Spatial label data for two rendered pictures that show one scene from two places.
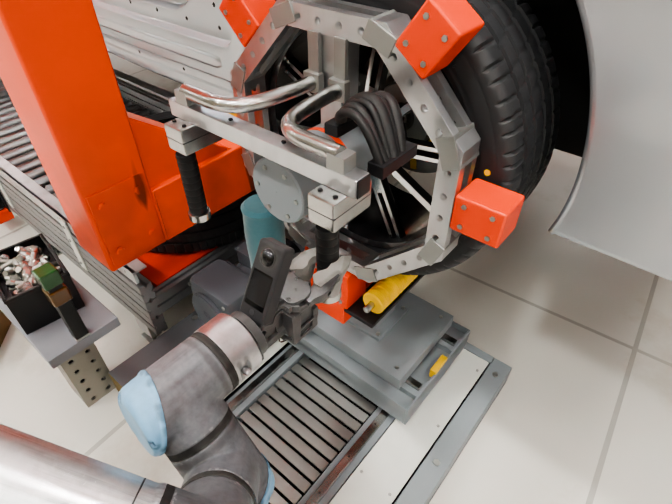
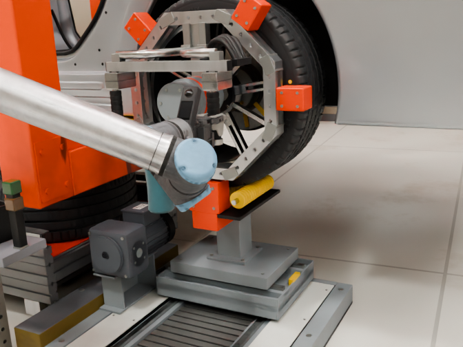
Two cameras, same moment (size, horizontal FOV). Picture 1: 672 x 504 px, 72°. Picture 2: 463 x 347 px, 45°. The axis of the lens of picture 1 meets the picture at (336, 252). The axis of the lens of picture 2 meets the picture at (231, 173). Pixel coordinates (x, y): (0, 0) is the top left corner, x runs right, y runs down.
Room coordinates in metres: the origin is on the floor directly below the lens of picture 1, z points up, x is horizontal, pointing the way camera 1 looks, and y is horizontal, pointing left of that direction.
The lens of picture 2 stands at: (-0.99, 0.28, 1.07)
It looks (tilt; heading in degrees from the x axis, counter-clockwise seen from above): 15 degrees down; 349
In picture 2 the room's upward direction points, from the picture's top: 3 degrees counter-clockwise
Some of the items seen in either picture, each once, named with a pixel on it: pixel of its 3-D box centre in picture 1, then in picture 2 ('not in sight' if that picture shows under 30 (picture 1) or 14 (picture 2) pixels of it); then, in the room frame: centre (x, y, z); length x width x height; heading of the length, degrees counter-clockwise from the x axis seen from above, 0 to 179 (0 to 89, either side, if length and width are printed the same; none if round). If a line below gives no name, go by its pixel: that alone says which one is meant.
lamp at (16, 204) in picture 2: (57, 293); (14, 203); (0.70, 0.60, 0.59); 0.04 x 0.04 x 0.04; 50
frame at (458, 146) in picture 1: (338, 154); (203, 96); (0.83, -0.01, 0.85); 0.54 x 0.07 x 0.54; 50
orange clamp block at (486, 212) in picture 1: (485, 212); (293, 98); (0.63, -0.25, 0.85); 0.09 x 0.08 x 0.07; 50
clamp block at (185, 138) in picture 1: (194, 130); (120, 79); (0.78, 0.26, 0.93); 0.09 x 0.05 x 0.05; 140
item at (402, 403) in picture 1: (371, 332); (236, 277); (0.96, -0.12, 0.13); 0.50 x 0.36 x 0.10; 50
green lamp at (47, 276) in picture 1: (47, 276); (12, 186); (0.70, 0.60, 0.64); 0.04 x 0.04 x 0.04; 50
